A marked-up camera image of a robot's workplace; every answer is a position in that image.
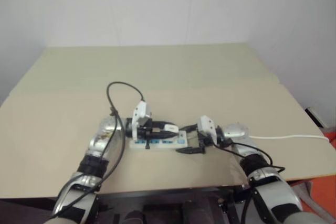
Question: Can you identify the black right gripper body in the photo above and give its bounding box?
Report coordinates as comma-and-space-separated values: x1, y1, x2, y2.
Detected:
195, 129, 213, 154

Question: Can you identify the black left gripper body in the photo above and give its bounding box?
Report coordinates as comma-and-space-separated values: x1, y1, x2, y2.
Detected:
136, 120, 161, 151

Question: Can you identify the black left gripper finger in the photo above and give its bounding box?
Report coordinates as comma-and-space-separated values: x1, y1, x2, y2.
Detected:
152, 121, 175, 130
154, 131, 178, 140

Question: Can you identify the white charger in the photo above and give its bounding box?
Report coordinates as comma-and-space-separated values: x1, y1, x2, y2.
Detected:
162, 123, 180, 134

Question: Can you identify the white power strip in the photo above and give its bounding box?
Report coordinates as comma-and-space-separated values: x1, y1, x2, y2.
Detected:
129, 130, 189, 151

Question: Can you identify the grey fabric strip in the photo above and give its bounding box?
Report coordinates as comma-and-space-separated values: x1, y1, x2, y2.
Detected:
288, 180, 336, 221

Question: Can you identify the dark rounded shape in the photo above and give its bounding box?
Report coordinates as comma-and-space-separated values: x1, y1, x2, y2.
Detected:
125, 209, 144, 224

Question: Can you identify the white and black box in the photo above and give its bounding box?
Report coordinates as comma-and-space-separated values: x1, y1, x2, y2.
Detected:
305, 106, 329, 130

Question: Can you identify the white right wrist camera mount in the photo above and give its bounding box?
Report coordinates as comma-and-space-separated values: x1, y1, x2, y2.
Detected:
197, 115, 219, 144

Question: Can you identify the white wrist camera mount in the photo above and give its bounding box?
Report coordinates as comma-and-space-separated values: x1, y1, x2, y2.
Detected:
197, 115, 219, 144
130, 100, 153, 141

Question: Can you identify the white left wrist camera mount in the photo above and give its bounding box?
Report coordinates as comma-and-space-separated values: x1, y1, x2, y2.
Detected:
130, 100, 153, 141

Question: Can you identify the black table frame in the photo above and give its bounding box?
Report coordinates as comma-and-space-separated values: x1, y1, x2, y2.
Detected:
0, 185, 254, 224

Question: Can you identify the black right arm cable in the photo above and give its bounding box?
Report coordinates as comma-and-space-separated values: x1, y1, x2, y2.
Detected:
207, 140, 287, 224

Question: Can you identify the white power strip cable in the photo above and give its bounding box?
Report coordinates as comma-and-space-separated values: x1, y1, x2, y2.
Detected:
248, 134, 330, 142

